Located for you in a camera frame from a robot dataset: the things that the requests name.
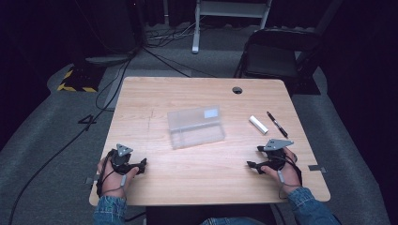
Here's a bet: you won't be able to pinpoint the black folding chair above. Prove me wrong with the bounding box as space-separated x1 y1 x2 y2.
234 27 324 96

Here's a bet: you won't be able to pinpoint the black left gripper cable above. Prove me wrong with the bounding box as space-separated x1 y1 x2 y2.
95 149 115 199

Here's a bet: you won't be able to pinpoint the white cylinder stick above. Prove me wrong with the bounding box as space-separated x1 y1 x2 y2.
248 114 269 136

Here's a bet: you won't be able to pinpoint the yellow black striped base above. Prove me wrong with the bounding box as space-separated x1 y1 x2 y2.
56 66 107 94

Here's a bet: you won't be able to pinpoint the person's legs in jeans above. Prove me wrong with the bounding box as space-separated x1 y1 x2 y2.
199 217 268 225

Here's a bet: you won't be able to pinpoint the thin black floor cable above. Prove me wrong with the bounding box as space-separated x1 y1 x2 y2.
141 46 219 79

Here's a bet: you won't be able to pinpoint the grey left gripper cable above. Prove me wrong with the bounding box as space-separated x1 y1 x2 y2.
102 173 128 194

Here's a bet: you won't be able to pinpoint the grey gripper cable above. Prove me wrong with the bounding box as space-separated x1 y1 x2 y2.
102 173 128 194
276 170 302 200

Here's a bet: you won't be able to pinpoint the white metal stand frame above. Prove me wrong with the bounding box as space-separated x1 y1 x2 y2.
191 0 274 55

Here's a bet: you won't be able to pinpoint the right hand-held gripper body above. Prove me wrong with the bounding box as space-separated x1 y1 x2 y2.
258 138 295 172

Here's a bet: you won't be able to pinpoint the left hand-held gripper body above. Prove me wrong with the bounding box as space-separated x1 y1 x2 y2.
109 142 142 176

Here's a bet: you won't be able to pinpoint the grey right gripper cable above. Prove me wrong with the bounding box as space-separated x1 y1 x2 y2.
276 170 302 200

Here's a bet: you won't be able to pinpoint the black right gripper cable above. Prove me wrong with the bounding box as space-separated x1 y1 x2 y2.
283 153 304 188

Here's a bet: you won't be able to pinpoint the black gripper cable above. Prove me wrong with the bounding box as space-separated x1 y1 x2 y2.
283 153 304 188
95 149 115 199

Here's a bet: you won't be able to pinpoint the bundle of floor cables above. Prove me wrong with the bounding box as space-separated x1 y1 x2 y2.
144 22 203 49

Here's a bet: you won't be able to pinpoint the dark equipment stand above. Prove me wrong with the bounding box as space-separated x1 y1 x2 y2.
70 0 145 68

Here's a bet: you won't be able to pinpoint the clear plastic box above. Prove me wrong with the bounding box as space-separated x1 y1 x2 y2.
166 105 226 151

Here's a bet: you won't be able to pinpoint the black pen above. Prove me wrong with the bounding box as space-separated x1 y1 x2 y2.
266 111 289 139

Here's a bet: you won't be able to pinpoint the long black floor cable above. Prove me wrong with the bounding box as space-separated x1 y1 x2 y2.
7 57 134 225

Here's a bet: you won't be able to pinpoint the person's left hand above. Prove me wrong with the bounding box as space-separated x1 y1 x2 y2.
97 154 141 200

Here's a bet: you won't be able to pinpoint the person's right hand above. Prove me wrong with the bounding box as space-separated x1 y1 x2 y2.
261 148 303 195

